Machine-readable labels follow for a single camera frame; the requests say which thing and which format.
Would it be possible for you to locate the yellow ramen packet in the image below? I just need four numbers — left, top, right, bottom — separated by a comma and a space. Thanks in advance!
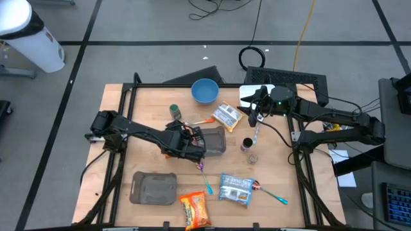
211, 101, 245, 133

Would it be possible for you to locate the purple-headed teal spoon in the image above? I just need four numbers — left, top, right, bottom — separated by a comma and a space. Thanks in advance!
196, 161, 214, 196

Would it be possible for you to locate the grey stand foot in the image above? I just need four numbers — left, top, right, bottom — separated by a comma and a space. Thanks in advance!
0, 64, 36, 80

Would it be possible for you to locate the grey keyboard desk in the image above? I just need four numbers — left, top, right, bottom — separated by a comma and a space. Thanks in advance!
371, 160, 411, 231

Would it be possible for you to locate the black cable bundle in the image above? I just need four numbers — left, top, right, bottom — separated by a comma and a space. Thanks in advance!
351, 98, 381, 116

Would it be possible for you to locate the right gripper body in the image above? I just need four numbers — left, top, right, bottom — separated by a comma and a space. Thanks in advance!
256, 85, 298, 117

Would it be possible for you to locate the white round object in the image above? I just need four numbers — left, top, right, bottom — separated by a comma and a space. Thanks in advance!
361, 192, 375, 209

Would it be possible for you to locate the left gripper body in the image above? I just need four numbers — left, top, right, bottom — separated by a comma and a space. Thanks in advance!
165, 121, 193, 161

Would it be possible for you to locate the black cable with coil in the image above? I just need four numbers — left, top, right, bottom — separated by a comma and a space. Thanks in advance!
238, 0, 267, 72

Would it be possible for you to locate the thin black tangled cable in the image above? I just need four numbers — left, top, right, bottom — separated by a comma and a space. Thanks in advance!
188, 0, 254, 21

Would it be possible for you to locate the black table frame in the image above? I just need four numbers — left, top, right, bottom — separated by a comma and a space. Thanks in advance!
76, 73, 338, 231

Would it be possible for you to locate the white trash can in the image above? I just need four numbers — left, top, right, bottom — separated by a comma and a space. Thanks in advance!
0, 0, 66, 74

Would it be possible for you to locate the white paper sheet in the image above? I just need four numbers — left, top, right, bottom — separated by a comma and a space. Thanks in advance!
329, 149, 357, 189

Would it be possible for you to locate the blue white ramen packet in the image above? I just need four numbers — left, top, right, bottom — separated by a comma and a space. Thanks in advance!
218, 173, 256, 207

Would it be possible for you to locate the deep grey plastic bin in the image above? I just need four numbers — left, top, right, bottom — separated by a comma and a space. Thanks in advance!
192, 125, 227, 157

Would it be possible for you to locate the black perforated panel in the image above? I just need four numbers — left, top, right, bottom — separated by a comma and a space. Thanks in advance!
243, 65, 330, 108

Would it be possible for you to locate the black floor object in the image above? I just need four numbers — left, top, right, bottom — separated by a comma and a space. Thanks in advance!
0, 99, 13, 118

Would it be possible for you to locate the yellow cable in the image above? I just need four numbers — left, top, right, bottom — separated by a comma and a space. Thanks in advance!
292, 0, 318, 72

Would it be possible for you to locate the orange-red ramen packet green stripe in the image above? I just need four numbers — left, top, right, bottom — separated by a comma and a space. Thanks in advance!
178, 191, 213, 231

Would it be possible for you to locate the black-lid spice jar purple label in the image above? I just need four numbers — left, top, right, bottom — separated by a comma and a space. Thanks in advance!
240, 137, 254, 153

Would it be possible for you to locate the green-lid spice jar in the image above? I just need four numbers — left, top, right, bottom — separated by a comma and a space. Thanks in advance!
169, 103, 182, 121

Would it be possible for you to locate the backlit keyboard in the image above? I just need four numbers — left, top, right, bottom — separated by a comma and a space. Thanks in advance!
381, 182, 411, 227

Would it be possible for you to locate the left arm base cable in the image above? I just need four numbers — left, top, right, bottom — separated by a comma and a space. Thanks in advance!
79, 149, 109, 187

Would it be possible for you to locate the flat grey tray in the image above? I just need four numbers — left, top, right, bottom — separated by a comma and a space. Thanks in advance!
129, 171, 178, 206

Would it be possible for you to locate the red-headed teal spoon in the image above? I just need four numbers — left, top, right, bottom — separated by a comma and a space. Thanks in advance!
251, 180, 289, 206

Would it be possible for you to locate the blue bowl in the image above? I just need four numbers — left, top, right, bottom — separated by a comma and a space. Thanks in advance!
191, 78, 220, 105

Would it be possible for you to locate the orange-handled metal spoon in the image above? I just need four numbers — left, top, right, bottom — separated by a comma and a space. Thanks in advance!
183, 117, 216, 127

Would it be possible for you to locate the white plastic bin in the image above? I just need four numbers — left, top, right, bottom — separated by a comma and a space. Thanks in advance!
239, 84, 276, 108

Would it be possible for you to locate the black desk leg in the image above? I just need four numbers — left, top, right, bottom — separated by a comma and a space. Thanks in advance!
332, 146, 386, 177

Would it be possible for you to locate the black wedge-shaped panel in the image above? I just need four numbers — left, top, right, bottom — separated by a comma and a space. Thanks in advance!
162, 65, 225, 85

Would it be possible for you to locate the black desk device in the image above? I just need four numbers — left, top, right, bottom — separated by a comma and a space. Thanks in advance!
391, 73, 411, 116

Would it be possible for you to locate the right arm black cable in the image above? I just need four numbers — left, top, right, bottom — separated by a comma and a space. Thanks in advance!
250, 99, 295, 148

